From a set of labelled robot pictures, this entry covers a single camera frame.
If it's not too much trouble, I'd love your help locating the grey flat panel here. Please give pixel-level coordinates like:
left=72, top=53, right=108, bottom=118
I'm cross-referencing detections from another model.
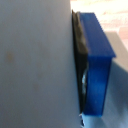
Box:
left=0, top=0, right=83, bottom=128

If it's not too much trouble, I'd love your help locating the blue rectangular box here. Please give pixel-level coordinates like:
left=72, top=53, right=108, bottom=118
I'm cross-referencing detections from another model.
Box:
left=71, top=9, right=117, bottom=117

